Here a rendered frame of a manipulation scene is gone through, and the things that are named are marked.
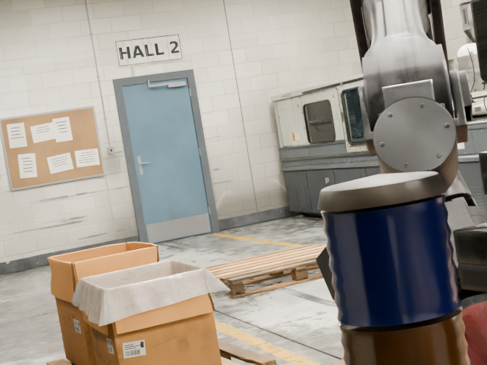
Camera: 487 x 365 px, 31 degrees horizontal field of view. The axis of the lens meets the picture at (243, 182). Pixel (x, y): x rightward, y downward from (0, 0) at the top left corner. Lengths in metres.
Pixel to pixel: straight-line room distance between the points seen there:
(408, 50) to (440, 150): 0.16
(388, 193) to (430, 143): 0.36
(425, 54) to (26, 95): 10.71
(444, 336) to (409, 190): 0.04
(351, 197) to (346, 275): 0.02
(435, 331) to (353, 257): 0.03
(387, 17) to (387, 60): 0.10
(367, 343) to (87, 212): 11.18
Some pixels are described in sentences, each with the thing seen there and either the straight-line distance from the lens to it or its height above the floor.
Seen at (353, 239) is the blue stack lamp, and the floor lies 1.18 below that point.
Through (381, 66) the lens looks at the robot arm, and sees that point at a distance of 0.73.
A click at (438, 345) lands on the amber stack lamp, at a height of 1.15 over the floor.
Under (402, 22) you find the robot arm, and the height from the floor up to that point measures 1.29.
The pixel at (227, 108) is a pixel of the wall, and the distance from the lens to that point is 11.99.
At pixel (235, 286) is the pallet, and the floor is 0.09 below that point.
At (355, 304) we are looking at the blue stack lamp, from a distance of 0.26.
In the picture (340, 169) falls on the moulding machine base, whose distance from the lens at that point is 10.56.
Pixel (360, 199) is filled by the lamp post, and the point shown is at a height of 1.19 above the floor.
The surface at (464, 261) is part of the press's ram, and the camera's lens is 0.54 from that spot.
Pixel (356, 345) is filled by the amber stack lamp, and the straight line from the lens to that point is 0.27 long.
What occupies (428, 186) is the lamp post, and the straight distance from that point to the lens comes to 0.26.
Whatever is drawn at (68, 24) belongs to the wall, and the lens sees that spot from 11.58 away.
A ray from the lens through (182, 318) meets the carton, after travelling 4.04.
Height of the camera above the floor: 1.22
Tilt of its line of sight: 3 degrees down
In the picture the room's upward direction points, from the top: 9 degrees counter-clockwise
